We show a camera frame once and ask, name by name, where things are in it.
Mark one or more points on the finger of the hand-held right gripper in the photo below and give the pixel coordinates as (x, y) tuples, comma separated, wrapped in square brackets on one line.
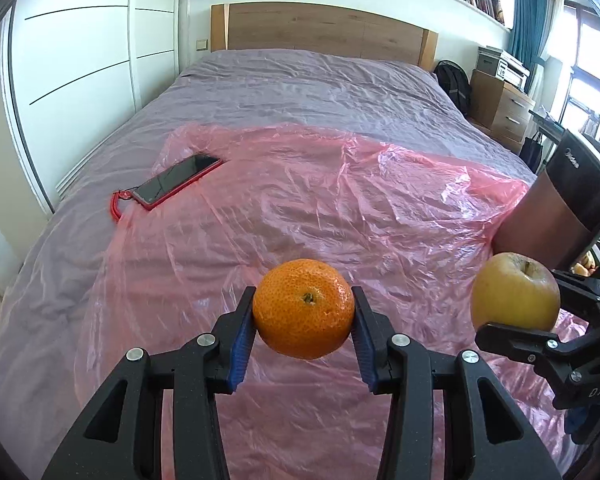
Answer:
[(585, 295), (510, 340)]

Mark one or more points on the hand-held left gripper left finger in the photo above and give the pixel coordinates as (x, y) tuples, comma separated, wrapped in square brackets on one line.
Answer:
[(242, 345)]

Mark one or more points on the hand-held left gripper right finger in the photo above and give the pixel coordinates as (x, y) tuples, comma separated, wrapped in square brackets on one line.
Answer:
[(364, 355)]

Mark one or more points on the yellow-red apple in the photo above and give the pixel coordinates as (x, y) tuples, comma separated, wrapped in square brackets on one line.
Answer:
[(512, 292)]

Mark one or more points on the orange tangerine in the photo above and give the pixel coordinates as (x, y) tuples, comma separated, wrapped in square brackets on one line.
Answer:
[(302, 310)]

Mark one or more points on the black and copper kettle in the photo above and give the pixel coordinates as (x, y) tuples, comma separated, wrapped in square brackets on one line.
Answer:
[(545, 220)]

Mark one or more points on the dark shopping bag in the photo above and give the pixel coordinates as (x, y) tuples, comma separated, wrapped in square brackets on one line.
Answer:
[(531, 152)]

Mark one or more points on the pink plastic sheet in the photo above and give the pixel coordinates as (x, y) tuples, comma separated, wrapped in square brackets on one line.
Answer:
[(330, 200)]

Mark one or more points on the cluttered desk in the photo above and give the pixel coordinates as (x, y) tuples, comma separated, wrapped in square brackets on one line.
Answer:
[(547, 121)]

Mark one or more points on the phone in red case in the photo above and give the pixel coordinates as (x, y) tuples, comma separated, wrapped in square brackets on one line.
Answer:
[(180, 177)]

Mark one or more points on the wooden drawer chest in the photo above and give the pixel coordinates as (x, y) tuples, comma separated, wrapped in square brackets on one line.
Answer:
[(497, 107)]

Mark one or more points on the window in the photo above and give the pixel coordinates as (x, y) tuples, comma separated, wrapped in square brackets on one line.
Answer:
[(592, 75)]

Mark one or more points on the white printer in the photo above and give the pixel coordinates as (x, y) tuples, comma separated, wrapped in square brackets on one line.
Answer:
[(512, 72)]

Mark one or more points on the black backpack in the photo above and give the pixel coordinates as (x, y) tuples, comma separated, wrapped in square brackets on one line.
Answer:
[(452, 87)]

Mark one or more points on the long teal curtain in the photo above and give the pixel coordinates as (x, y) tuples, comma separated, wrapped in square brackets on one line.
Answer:
[(527, 35)]

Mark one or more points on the bed with grey cover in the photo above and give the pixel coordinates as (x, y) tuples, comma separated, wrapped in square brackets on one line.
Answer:
[(305, 85)]

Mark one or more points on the wooden headboard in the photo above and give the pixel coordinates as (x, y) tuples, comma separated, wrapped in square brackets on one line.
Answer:
[(320, 35)]

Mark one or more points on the white wardrobe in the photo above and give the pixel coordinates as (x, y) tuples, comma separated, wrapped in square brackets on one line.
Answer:
[(80, 60)]

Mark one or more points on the wall switch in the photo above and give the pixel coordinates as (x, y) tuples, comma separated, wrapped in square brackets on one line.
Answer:
[(201, 45)]

